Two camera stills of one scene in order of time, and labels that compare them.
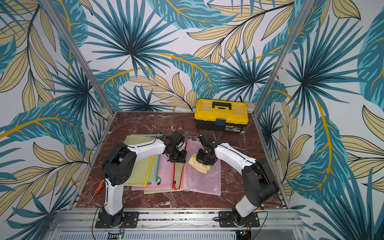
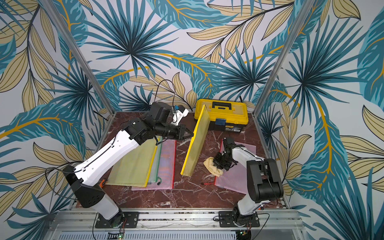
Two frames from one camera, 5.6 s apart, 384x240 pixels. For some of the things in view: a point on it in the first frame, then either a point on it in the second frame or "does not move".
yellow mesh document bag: (178, 171) to (197, 142)
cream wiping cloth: (198, 165) to (209, 164)
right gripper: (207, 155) to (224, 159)
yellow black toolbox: (221, 115) does not move
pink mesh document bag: (194, 179) to (235, 178)
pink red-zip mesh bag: (165, 179) does not move
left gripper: (182, 159) to (180, 134)
